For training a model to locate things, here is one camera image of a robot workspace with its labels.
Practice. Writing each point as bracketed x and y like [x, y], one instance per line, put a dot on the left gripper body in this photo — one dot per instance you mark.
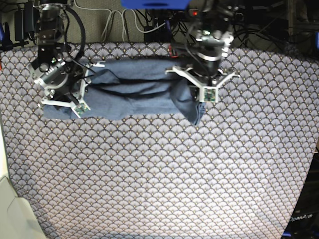
[206, 59]

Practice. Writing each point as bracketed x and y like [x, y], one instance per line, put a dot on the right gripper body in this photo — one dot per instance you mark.
[59, 79]

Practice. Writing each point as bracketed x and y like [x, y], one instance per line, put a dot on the blue T-shirt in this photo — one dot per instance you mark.
[126, 87]

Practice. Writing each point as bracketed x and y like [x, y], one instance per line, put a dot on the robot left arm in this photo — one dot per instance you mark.
[214, 35]

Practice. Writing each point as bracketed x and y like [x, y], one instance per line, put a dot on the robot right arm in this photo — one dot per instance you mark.
[52, 28]

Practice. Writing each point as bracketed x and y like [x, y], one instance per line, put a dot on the red table clamp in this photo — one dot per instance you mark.
[172, 52]

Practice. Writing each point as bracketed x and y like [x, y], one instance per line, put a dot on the black power strip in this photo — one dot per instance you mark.
[194, 13]

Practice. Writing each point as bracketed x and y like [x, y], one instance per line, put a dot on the black power adapter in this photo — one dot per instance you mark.
[25, 22]

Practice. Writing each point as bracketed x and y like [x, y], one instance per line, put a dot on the fan-patterned table cloth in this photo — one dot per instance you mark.
[238, 175]

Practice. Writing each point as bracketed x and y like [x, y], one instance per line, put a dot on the black OpenArm box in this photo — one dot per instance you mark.
[304, 222]

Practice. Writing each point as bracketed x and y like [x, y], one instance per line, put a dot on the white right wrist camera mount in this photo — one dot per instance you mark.
[78, 107]

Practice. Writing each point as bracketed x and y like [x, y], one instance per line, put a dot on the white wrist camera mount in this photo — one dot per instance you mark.
[78, 107]
[207, 88]

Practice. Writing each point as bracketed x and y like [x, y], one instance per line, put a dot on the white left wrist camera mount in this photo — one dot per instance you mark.
[207, 88]

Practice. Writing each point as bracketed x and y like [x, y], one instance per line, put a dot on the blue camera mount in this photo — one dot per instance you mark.
[155, 4]

